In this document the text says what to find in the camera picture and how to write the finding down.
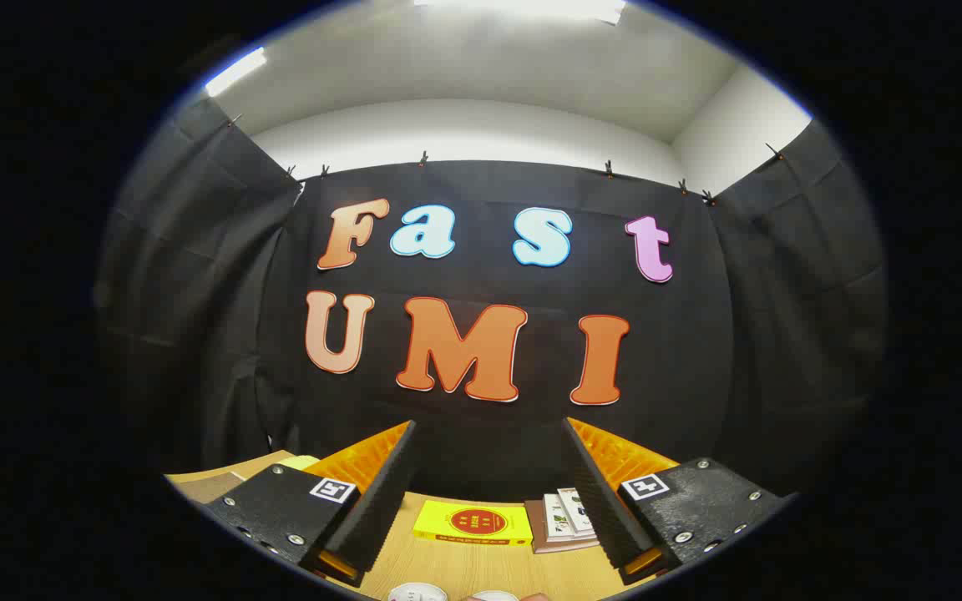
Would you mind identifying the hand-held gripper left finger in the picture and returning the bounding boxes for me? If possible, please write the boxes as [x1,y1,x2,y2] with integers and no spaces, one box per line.
[201,420,418,589]

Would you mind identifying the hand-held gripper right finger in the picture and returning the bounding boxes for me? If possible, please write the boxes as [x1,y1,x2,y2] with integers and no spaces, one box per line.
[562,417,787,585]

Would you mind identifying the beige fabric storage box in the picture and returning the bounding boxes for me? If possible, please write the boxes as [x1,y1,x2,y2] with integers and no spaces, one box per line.
[172,472,246,504]

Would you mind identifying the yellow box with red label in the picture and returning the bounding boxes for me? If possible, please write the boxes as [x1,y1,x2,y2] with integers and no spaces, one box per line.
[413,499,534,548]

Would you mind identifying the white illustrated book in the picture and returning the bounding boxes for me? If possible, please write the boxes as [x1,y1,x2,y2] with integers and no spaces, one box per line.
[558,487,595,535]
[542,492,575,540]

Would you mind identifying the row of small cloth clips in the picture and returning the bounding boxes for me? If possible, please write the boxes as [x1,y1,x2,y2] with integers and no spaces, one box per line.
[226,113,785,206]

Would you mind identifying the ceiling light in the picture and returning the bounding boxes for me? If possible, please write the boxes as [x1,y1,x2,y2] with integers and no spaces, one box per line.
[204,46,269,98]

